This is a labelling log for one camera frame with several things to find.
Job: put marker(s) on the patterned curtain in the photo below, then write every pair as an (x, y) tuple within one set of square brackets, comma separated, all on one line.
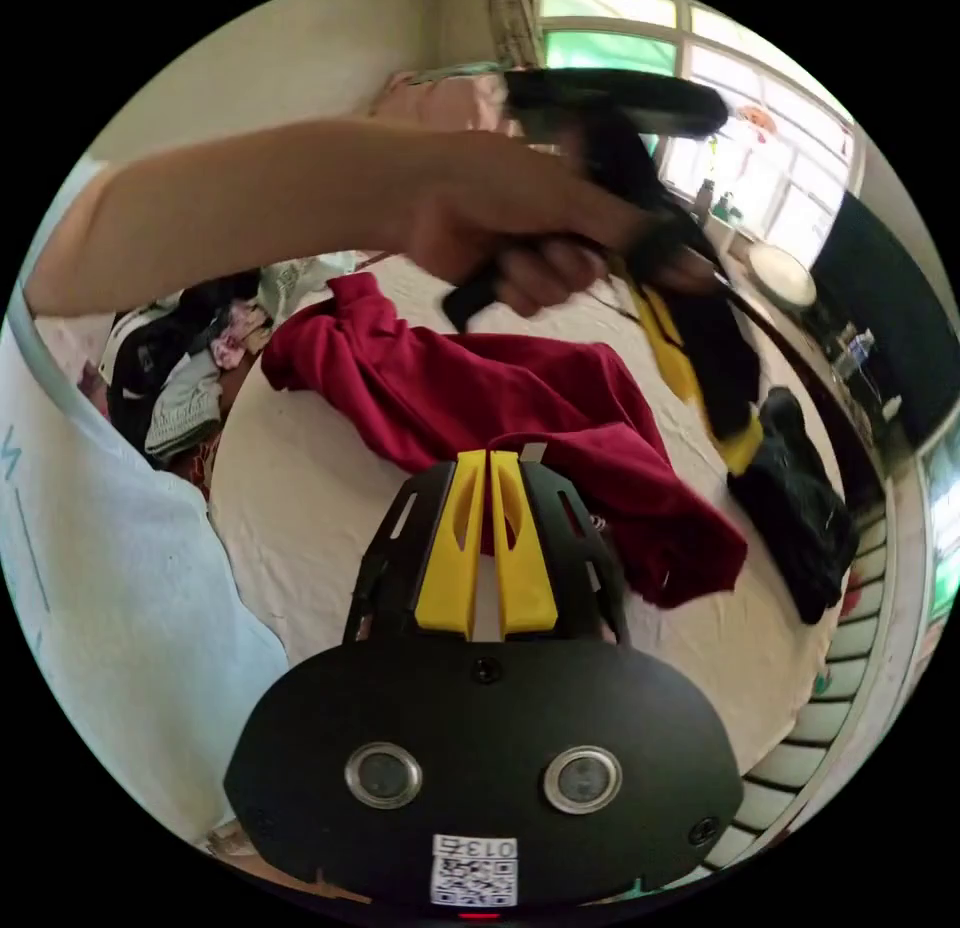
[(514, 20)]

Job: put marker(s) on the bed with white sheet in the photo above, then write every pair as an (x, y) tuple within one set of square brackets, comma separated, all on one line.
[(315, 538)]

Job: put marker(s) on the person's left forearm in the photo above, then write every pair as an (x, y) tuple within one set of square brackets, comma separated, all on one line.
[(247, 200)]

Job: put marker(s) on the window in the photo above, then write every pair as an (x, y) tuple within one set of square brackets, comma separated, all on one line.
[(757, 65)]

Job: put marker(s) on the person's left hand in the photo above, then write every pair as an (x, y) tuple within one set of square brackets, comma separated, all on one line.
[(517, 215)]

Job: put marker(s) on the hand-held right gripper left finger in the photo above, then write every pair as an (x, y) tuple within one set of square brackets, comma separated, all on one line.
[(442, 568)]

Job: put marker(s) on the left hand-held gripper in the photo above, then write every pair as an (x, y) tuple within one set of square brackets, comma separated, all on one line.
[(712, 343)]

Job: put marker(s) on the red hoodie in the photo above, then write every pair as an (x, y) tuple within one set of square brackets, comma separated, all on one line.
[(480, 395)]

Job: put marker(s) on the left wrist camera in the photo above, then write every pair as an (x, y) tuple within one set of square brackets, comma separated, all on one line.
[(622, 99)]

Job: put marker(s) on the pile of clothes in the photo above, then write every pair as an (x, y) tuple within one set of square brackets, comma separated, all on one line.
[(172, 373)]

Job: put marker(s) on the pink pillow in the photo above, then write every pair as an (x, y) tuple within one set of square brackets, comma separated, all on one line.
[(442, 103)]

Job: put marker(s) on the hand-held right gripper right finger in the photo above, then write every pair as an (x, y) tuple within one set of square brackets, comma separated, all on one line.
[(529, 575)]

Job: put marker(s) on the black garment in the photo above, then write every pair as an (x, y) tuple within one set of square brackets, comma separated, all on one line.
[(799, 508)]

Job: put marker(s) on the person's body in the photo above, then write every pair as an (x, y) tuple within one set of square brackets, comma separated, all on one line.
[(112, 568)]

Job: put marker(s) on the large black screen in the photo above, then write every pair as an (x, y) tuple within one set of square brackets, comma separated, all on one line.
[(885, 320)]

